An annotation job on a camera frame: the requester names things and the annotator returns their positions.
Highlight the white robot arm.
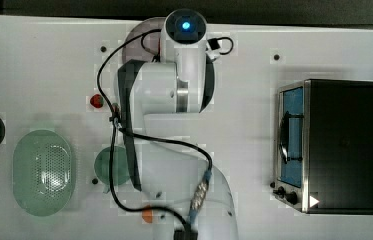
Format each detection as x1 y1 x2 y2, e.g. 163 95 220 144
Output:
117 9 239 240

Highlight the grey round plate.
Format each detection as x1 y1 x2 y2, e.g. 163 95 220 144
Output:
122 17 165 63

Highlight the green mug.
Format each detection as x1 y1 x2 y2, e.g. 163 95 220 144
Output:
94 146 130 194

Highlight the red toy tomato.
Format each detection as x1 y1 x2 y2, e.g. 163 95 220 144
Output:
89 94 104 108

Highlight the orange toy fruit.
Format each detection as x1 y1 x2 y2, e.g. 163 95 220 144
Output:
142 205 153 224

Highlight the silver toaster oven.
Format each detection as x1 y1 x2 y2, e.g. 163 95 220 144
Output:
270 79 373 215

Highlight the green oval colander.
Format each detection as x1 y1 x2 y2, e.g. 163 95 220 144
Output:
12 130 75 217

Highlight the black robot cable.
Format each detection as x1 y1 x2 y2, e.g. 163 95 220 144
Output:
96 28 235 240

